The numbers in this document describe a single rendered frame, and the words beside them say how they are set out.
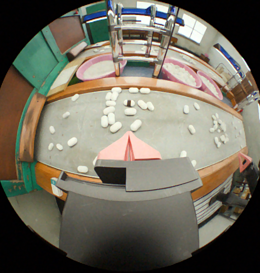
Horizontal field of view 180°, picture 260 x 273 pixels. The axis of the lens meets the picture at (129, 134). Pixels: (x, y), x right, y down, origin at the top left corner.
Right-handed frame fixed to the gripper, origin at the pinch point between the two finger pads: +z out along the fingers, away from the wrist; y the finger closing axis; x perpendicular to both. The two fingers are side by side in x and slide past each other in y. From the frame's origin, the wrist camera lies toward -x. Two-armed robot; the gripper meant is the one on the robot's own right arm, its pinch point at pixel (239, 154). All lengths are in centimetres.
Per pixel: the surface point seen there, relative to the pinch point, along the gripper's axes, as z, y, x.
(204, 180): 1.1, 17.1, 11.5
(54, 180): 1, 68, 9
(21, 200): -41, 163, 49
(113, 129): 16, 48, 0
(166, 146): 13.3, 33.0, 4.7
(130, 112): 19.9, 43.7, -2.9
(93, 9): 166, 125, -239
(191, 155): 10.5, 23.1, 6.9
